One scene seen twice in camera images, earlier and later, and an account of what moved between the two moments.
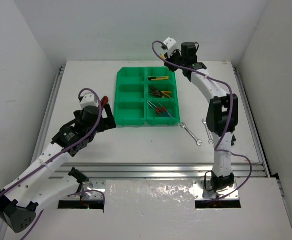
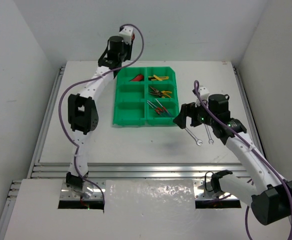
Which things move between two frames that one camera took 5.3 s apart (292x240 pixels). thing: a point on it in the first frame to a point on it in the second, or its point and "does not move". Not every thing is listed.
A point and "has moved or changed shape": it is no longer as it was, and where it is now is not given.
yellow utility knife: x=152 y=78 does not move
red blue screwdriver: x=159 y=109 does not move
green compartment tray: x=146 y=95 does not move
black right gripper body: x=176 y=58 to x=203 y=116
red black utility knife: x=104 y=101 to x=139 y=77
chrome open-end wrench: x=211 y=140 does not move
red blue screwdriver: x=160 y=109 has moved or changed shape
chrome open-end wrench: x=198 y=141 does not move
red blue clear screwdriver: x=164 y=109 does not move
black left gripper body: x=106 y=118 to x=127 y=51
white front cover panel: x=163 y=209 does not move
